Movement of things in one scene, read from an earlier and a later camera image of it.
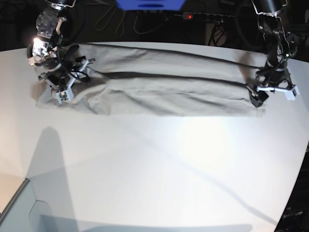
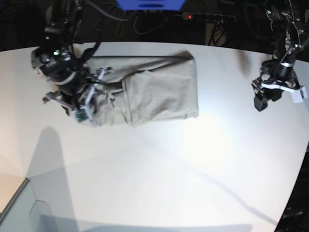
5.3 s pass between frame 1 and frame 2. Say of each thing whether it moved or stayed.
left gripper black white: moved
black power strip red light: stayed
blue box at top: stayed
